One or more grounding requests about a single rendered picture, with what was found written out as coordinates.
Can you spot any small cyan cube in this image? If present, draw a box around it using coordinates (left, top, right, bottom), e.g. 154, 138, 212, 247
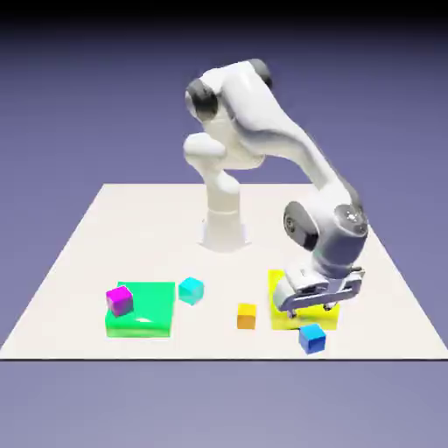
178, 276, 206, 306

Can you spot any small blue cube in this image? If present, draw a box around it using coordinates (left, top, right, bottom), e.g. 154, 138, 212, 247
297, 322, 327, 355

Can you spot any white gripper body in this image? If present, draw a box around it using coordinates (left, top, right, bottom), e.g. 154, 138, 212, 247
273, 269, 366, 313

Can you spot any large yellow box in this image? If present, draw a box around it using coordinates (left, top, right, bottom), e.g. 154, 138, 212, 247
267, 269, 341, 332

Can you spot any large green box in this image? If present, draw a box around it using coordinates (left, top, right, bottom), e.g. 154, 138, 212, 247
104, 281, 177, 340

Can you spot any small magenta cube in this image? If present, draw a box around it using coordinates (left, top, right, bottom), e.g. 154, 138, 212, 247
105, 285, 135, 319

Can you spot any small orange cube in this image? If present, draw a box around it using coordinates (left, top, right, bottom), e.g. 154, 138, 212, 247
236, 303, 258, 331

